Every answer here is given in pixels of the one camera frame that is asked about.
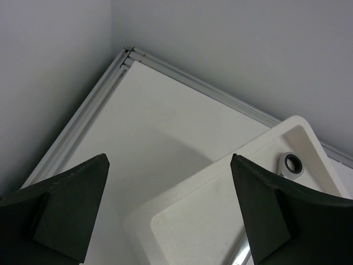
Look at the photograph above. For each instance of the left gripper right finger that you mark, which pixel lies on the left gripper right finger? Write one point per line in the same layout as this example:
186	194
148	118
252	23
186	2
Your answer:
289	223

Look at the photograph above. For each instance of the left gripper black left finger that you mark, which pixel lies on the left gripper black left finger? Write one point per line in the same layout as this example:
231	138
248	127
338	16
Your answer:
52	221

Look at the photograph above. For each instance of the long silver ratchet wrench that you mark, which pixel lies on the long silver ratchet wrench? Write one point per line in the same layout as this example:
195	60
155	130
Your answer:
289	166

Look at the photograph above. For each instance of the white drawer cabinet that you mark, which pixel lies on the white drawer cabinet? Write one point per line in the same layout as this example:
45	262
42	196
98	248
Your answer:
199	220

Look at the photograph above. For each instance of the aluminium table edge rail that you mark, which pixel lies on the aluminium table edge rail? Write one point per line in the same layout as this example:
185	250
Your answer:
111	78

